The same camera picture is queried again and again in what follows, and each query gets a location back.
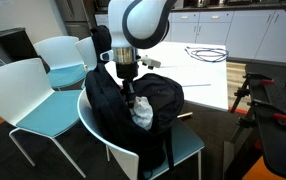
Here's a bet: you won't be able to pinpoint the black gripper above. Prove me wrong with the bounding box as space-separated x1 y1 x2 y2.
115 61 140 109

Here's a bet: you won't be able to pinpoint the black clamp with red handle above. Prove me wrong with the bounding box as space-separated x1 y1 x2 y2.
235 99 286 129
234 73 276 99

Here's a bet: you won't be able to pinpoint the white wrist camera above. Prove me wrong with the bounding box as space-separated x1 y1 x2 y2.
137 54 161 71

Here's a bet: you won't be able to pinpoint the white chair with teal seat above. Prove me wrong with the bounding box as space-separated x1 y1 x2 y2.
32 35 87 90
0 57 87 179
74 35 99 73
76 88 206 180

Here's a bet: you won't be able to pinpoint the white base cabinets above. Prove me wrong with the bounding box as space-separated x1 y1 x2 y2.
94 9 286 65

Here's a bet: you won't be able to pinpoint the small black backpack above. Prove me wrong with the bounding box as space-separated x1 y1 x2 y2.
90 24 114 73

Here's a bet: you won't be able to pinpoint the large black backpack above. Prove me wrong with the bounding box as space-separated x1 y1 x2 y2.
84 61 186 173

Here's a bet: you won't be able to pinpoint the stainless steel refrigerator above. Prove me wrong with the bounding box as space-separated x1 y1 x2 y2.
54 0 97 40

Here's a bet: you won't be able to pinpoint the silver metal rod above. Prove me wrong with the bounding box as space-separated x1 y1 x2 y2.
177 111 195 120

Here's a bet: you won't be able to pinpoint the blue ethernet cable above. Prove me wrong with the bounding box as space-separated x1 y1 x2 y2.
184 45 230 64

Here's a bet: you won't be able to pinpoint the black breadboard robot table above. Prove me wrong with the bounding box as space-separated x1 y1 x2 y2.
222 62 286 180

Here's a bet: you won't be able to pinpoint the white cloth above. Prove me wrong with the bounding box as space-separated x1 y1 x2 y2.
129 95 155 132

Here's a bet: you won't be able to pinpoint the black trash bin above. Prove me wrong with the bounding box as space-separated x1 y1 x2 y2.
0 27 49 73

